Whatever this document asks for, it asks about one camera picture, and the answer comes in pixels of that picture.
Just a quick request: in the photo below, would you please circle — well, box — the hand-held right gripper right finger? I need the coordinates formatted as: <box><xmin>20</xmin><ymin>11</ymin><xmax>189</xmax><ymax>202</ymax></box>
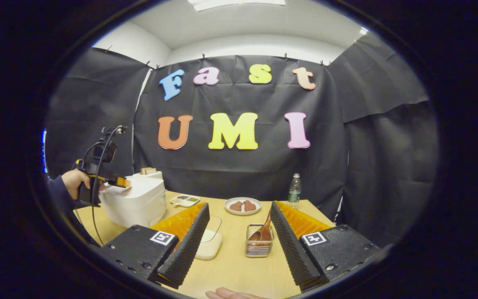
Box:
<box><xmin>271</xmin><ymin>201</ymin><xmax>383</xmax><ymax>291</ymax></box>

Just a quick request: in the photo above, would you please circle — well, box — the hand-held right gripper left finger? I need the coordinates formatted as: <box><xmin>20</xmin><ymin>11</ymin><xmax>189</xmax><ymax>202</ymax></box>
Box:
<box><xmin>97</xmin><ymin>202</ymin><xmax>210</xmax><ymax>290</ymax></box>

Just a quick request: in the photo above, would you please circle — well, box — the white square rice container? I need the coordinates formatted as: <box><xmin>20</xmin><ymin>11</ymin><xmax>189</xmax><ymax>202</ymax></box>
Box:
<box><xmin>195</xmin><ymin>215</ymin><xmax>223</xmax><ymax>261</ymax></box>

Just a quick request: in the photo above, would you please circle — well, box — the white rice cooker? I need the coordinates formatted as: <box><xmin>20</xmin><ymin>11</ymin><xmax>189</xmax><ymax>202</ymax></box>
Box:
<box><xmin>99</xmin><ymin>172</ymin><xmax>168</xmax><ymax>228</ymax></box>

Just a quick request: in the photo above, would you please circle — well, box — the brown wooden spoon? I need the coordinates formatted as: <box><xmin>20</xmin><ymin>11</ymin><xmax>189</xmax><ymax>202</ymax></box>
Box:
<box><xmin>249</xmin><ymin>206</ymin><xmax>273</xmax><ymax>242</ymax></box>

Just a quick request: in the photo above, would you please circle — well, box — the metal wire chopstick holder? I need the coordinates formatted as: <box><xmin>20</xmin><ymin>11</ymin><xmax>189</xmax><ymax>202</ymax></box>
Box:
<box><xmin>245</xmin><ymin>224</ymin><xmax>275</xmax><ymax>258</ymax></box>

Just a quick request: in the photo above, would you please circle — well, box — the white toaster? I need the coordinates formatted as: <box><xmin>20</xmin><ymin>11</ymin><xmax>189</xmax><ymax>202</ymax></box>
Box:
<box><xmin>133</xmin><ymin>167</ymin><xmax>164</xmax><ymax>180</ymax></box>

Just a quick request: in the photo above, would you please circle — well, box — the white divided grain dish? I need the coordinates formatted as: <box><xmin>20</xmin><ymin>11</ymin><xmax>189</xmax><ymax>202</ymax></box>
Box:
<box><xmin>170</xmin><ymin>194</ymin><xmax>201</xmax><ymax>208</ymax></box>

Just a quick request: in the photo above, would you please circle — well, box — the clear green-label water bottle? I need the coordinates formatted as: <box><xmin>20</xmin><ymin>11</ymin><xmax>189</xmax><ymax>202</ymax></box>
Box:
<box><xmin>288</xmin><ymin>173</ymin><xmax>302</xmax><ymax>206</ymax></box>

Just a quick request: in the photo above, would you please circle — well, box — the white round plate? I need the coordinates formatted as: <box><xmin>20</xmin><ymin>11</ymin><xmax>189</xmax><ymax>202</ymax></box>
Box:
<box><xmin>224</xmin><ymin>197</ymin><xmax>262</xmax><ymax>216</ymax></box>

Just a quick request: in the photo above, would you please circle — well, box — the black backdrop cloth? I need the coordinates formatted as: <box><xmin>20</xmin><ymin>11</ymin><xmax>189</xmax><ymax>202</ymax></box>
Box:
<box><xmin>45</xmin><ymin>33</ymin><xmax>439</xmax><ymax>248</ymax></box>

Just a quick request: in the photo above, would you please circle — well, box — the ceiling light panel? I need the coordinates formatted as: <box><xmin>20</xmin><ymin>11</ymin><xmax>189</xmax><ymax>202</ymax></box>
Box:
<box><xmin>188</xmin><ymin>0</ymin><xmax>286</xmax><ymax>12</ymax></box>

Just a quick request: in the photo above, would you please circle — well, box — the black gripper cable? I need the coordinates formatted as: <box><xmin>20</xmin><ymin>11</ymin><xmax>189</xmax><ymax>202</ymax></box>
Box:
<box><xmin>82</xmin><ymin>125</ymin><xmax>127</xmax><ymax>245</ymax></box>

